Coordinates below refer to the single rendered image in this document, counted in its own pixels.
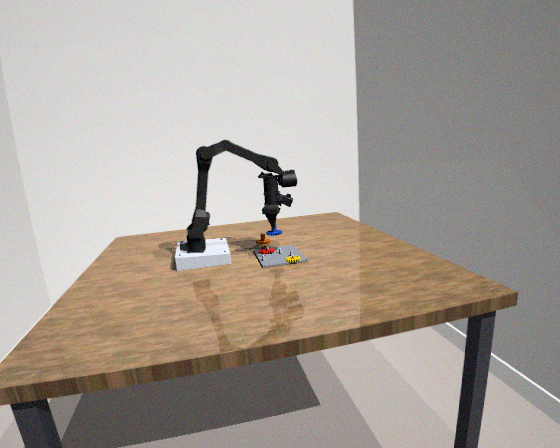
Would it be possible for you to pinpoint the orange gear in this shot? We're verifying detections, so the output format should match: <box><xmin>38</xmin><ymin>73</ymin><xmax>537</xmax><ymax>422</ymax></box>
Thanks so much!
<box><xmin>256</xmin><ymin>233</ymin><xmax>271</xmax><ymax>244</ymax></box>

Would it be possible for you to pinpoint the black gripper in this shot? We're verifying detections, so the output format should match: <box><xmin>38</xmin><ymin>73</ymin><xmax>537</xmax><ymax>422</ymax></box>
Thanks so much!
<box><xmin>262</xmin><ymin>189</ymin><xmax>281</xmax><ymax>228</ymax></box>

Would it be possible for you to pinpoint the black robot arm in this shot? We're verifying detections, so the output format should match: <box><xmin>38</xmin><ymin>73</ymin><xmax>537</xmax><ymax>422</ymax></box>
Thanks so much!
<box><xmin>187</xmin><ymin>140</ymin><xmax>297</xmax><ymax>253</ymax></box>

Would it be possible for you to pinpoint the blue gear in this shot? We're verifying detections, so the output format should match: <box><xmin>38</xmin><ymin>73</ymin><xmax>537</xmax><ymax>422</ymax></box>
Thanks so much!
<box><xmin>266</xmin><ymin>224</ymin><xmax>282</xmax><ymax>236</ymax></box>

